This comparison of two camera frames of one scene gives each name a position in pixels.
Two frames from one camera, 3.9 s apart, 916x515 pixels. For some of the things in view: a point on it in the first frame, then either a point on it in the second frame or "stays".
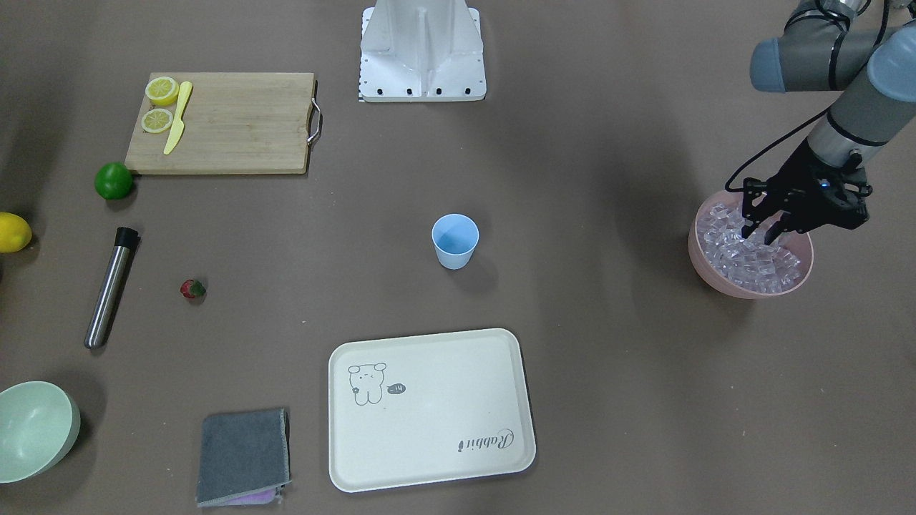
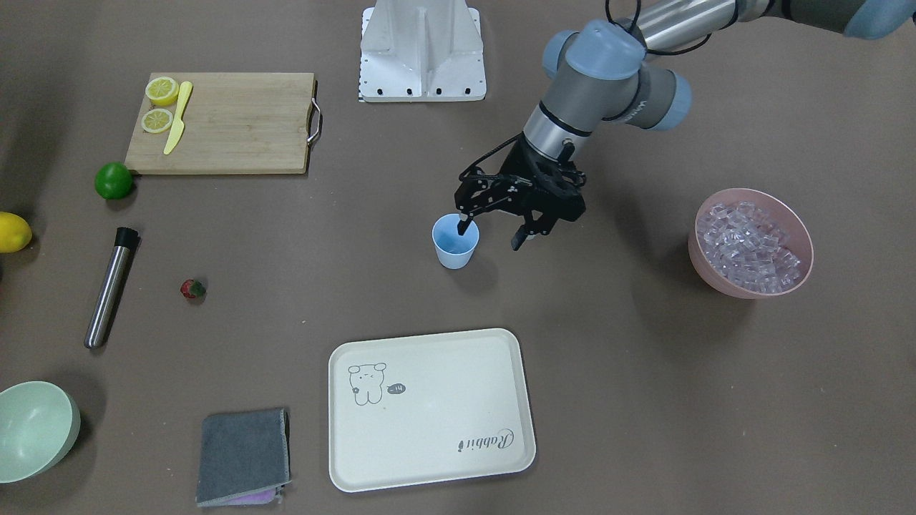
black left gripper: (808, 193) to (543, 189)
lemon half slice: (162, 91) stays
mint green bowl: (39, 423) stays
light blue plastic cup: (455, 237) stays
